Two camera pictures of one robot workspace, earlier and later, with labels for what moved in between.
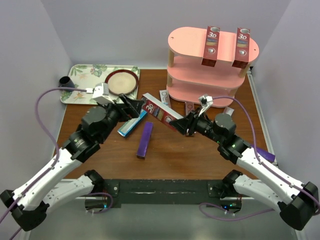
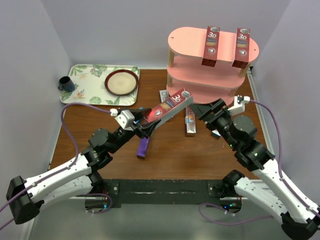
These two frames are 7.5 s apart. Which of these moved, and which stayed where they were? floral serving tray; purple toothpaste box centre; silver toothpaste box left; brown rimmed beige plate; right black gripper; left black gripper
Moved: right black gripper; left black gripper
Stayed: purple toothpaste box centre; brown rimmed beige plate; floral serving tray; silver toothpaste box left
